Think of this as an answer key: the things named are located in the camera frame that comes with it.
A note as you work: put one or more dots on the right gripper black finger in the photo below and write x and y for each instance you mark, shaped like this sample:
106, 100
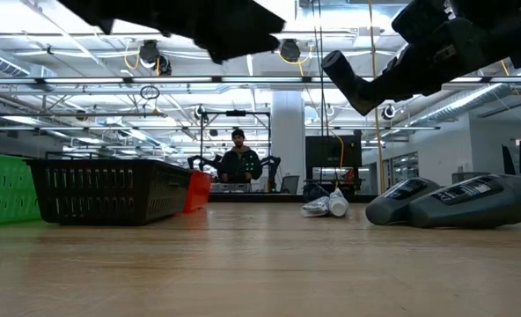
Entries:
408, 61
401, 88

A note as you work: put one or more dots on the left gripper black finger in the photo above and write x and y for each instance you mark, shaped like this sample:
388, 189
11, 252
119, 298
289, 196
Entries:
256, 17
238, 46

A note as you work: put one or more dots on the dark blue toiletry tube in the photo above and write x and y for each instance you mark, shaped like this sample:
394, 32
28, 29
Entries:
346, 79

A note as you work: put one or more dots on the black round pouch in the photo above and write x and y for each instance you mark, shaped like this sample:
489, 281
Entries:
315, 191

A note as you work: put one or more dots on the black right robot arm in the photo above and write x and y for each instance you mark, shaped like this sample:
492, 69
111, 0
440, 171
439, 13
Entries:
507, 22

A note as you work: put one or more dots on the black background robot arm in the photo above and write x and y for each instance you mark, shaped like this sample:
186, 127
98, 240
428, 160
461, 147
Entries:
203, 162
273, 169

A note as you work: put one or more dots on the long ceiling light strip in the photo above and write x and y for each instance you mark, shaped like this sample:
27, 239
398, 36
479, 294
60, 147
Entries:
177, 80

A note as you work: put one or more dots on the person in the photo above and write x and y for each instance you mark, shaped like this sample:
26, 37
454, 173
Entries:
240, 163

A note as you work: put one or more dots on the grey office chair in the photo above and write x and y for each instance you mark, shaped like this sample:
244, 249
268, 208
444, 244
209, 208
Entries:
290, 185

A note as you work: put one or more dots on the red plastic basket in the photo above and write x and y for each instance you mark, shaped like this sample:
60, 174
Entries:
198, 191

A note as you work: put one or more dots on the black plastic basket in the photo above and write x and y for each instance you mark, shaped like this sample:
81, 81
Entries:
106, 193

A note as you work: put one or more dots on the green plastic basket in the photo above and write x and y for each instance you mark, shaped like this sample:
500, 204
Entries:
5, 189

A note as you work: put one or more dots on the black background rig frame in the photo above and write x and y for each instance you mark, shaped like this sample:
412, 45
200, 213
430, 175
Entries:
236, 113

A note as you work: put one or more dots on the black wall screen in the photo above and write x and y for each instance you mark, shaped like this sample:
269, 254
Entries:
331, 152

